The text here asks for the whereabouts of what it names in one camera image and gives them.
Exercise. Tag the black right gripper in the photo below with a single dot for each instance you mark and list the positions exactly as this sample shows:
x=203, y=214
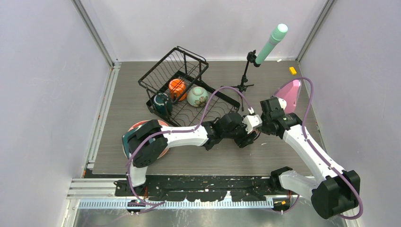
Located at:
x=266, y=131

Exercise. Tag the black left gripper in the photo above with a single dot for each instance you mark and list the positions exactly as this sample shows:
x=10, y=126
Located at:
x=247, y=138

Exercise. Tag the light green bowl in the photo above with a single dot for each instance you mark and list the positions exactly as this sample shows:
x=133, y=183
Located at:
x=198, y=96

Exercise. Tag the orange mug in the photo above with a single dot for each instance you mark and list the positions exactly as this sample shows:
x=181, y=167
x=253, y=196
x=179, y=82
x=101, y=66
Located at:
x=177, y=89

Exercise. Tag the dark green mug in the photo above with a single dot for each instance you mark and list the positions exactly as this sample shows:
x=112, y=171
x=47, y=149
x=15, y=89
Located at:
x=162, y=104

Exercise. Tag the red patterned bowl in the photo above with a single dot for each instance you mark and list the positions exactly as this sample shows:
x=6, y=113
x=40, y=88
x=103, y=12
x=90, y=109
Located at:
x=257, y=135

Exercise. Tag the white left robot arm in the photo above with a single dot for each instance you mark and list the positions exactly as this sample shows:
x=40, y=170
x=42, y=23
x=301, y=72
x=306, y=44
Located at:
x=146, y=143

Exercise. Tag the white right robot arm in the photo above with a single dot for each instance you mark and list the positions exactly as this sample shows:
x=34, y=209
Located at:
x=332, y=190

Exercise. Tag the pink wedge object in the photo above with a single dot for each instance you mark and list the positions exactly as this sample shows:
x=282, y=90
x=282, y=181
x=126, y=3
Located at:
x=290, y=93

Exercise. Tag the yellow small block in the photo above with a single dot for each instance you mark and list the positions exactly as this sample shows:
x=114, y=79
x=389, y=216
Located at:
x=292, y=70

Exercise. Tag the black mini tripod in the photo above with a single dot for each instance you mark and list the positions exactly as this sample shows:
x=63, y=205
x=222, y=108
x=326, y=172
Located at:
x=242, y=87

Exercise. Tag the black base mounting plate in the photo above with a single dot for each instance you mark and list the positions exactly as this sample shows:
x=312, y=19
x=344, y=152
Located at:
x=206, y=188

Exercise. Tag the pink round plate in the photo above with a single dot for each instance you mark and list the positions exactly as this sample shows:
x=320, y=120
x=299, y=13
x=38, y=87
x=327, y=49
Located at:
x=163, y=123

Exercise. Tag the mint green microphone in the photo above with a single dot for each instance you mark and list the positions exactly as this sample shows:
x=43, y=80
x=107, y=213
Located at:
x=277, y=35

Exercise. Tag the red round plate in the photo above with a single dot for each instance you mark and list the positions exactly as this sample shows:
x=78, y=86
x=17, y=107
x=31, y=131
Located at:
x=137, y=125

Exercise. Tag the teal square plate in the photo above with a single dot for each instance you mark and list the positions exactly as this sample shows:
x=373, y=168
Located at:
x=125, y=142

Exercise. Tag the black wire dish rack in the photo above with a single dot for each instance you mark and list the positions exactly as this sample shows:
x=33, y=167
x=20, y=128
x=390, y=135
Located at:
x=180, y=63

